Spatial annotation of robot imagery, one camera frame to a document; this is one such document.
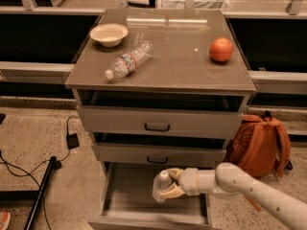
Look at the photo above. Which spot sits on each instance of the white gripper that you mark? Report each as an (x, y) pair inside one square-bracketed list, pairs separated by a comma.
[(189, 181)]

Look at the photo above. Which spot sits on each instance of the blue label plastic bottle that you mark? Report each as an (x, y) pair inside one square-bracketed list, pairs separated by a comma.
[(161, 183)]

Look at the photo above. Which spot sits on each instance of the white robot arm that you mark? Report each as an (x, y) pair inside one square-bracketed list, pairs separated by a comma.
[(229, 181)]

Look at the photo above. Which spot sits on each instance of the grey open bottom drawer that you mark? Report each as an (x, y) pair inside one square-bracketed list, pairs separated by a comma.
[(128, 203)]

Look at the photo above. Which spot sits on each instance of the grey middle drawer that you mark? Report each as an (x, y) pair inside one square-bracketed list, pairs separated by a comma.
[(157, 155)]

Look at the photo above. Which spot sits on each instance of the grey top drawer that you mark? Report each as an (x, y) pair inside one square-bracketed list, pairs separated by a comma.
[(147, 121)]

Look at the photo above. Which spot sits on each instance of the grey drawer cabinet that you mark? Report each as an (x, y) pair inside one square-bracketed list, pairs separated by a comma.
[(179, 75)]

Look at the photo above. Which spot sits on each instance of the clear lying plastic bottle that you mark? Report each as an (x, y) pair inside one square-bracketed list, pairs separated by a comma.
[(129, 61)]

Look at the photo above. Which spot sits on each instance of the orange backpack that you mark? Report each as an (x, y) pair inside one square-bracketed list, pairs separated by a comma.
[(261, 146)]

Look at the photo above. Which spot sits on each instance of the black power adapter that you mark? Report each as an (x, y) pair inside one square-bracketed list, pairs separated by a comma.
[(72, 140)]

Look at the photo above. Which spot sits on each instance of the orange fruit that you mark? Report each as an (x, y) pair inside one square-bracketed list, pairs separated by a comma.
[(221, 49)]

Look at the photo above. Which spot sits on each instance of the black metal stand leg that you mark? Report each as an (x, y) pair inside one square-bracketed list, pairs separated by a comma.
[(40, 192)]

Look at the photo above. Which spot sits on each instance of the white ceramic bowl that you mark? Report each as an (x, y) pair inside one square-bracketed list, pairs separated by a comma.
[(109, 35)]

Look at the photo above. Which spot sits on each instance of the orange white shoe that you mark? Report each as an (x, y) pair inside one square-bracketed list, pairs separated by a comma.
[(5, 218)]

